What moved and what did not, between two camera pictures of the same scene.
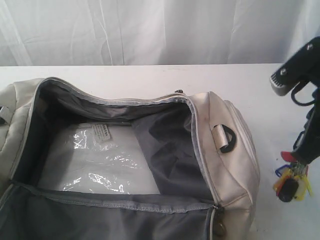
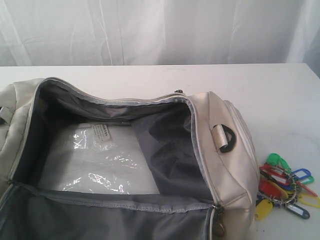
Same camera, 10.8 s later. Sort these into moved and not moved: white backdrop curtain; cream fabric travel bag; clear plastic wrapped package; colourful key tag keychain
Moved: colourful key tag keychain
Not moved: clear plastic wrapped package; cream fabric travel bag; white backdrop curtain
